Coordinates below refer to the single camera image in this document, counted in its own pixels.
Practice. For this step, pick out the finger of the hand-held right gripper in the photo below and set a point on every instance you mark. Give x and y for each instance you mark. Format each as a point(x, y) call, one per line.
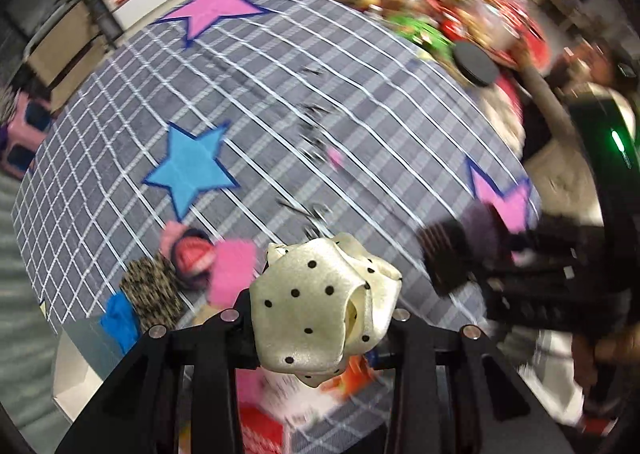
point(482, 231)

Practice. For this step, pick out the red packet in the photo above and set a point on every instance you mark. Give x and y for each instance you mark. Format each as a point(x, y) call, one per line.
point(260, 434)

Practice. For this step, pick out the pink sponge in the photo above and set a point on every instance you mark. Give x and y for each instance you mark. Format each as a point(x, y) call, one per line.
point(230, 274)

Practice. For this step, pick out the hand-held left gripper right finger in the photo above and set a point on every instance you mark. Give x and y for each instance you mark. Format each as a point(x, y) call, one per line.
point(415, 364)

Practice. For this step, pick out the pink plastic stool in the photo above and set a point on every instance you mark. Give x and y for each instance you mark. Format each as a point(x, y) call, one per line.
point(22, 126)

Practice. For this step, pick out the grey plaid star blanket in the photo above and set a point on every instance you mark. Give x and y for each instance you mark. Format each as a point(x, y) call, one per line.
point(350, 109)

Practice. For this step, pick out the cream polka-dot scrunchie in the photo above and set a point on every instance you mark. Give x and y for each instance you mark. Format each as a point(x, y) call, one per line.
point(310, 314)

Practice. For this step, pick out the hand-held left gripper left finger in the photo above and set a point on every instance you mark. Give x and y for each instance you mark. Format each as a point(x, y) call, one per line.
point(220, 349)

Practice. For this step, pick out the orange packet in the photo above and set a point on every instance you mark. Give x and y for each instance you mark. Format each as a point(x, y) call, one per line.
point(350, 379)

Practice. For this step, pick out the scattered black hair clips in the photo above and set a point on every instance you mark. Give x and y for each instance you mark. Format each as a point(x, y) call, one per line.
point(315, 144)

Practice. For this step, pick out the black round disc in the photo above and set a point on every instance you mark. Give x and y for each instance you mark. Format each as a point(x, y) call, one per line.
point(475, 64)

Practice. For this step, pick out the person's right hand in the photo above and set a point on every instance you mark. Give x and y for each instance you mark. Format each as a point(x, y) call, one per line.
point(595, 351)

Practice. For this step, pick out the pile of snack packets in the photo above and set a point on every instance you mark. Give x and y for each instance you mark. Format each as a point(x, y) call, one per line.
point(450, 9)

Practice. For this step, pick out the white cardboard box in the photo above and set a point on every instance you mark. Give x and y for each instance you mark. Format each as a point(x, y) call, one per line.
point(75, 379)

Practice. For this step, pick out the dark ribbed soft item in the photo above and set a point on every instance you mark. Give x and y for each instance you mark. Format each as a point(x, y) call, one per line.
point(445, 259)

